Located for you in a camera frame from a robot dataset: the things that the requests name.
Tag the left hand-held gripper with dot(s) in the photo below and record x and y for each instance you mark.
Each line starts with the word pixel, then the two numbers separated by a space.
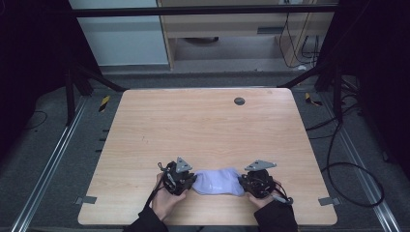
pixel 177 180

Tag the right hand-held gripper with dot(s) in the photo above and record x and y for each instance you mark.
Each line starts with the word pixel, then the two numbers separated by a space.
pixel 257 183

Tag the white sock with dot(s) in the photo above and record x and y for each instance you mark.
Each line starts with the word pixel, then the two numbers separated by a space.
pixel 219 183

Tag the person's right hand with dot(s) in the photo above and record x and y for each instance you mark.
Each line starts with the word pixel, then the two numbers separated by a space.
pixel 262 202

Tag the person's left hand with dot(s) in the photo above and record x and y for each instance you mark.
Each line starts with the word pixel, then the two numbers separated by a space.
pixel 164 203

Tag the grey tape piece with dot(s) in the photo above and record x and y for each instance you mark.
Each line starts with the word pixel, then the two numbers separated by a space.
pixel 328 201
pixel 86 200

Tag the yellow and black floor tape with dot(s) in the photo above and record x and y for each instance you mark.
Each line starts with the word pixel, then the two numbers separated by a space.
pixel 312 100
pixel 104 103

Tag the black metal stand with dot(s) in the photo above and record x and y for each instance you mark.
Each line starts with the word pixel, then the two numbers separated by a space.
pixel 336 93
pixel 82 80

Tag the white cabinet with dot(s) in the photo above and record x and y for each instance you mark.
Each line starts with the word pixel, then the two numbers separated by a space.
pixel 122 38

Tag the wooden desk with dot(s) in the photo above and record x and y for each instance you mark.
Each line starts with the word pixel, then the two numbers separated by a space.
pixel 225 25

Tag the black horizontal bar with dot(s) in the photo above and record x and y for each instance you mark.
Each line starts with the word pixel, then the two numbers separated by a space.
pixel 193 10

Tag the black curtain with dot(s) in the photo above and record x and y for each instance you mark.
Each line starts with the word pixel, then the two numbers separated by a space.
pixel 380 64
pixel 29 64

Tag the metal floor rail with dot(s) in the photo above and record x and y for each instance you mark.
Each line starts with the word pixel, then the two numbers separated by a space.
pixel 364 167
pixel 48 167

